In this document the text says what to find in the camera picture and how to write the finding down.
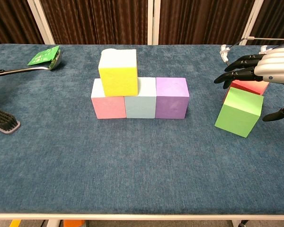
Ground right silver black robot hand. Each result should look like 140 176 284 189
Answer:
214 47 284 122

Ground green cube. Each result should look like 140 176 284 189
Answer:
214 87 265 139

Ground purple cube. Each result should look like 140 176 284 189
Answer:
155 77 189 120

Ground yellow cube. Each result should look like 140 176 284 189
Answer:
98 49 139 97

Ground pink cube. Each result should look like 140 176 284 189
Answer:
91 78 127 119

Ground red orange cube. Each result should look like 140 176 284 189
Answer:
223 79 270 105

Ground light blue cube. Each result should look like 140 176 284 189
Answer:
124 77 157 119

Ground brown curtain partition panel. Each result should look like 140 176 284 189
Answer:
242 0 284 47
0 0 55 47
27 0 154 45
152 0 265 45

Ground blue table mat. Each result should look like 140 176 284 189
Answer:
0 44 284 215

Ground green packet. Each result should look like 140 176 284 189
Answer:
27 45 60 66

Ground grey brush black bristles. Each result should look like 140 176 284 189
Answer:
0 105 21 135

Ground wire stand white clips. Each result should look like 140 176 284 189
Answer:
220 36 284 65

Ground metal ladle black handle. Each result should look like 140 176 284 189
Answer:
0 51 63 78

